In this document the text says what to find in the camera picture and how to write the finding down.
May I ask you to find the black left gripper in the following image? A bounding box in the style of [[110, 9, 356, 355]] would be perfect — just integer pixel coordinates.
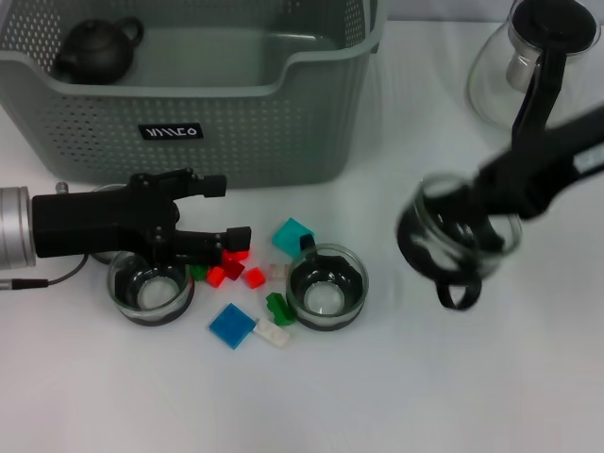
[[30, 166, 252, 266]]

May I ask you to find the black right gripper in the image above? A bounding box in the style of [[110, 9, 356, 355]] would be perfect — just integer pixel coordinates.
[[469, 100, 604, 260]]

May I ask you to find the glass teacup with black base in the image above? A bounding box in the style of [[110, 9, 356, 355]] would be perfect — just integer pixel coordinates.
[[286, 234, 369, 333], [394, 174, 524, 311], [107, 249, 195, 327], [88, 183, 128, 266]]

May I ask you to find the grey perforated storage bin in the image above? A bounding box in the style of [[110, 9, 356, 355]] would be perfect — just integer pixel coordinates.
[[0, 0, 389, 190]]

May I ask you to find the dark red long brick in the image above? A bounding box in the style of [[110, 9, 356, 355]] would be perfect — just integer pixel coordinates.
[[221, 259, 246, 282]]

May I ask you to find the teal square building brick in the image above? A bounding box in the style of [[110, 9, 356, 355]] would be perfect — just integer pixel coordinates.
[[272, 217, 316, 259]]

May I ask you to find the blue square building brick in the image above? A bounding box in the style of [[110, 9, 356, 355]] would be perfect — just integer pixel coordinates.
[[208, 303, 259, 350]]

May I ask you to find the green long building brick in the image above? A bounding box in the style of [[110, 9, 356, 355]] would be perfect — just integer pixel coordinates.
[[265, 291, 297, 327]]

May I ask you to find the white flat building brick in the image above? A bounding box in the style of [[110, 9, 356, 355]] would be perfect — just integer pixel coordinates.
[[253, 318, 294, 350]]

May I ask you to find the dark clay teapot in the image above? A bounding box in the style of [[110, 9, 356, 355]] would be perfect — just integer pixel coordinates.
[[51, 16, 145, 86]]

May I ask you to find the glass teapot with black handle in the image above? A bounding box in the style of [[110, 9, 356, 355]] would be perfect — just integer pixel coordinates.
[[466, 0, 601, 147]]

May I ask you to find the left arm grey cable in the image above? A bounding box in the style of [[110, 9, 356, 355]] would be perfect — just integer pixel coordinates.
[[0, 254, 91, 290]]

